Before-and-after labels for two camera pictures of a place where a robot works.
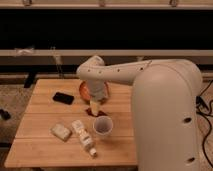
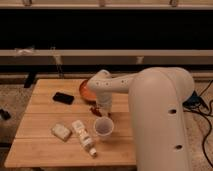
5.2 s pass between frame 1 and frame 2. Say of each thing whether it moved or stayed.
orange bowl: stayed
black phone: stayed
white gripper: moved
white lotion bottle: stayed
